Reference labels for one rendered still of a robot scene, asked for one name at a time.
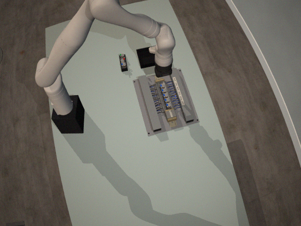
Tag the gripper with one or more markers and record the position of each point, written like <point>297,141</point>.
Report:
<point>162,67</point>

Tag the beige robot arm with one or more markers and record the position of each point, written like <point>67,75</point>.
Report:
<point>48,70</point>

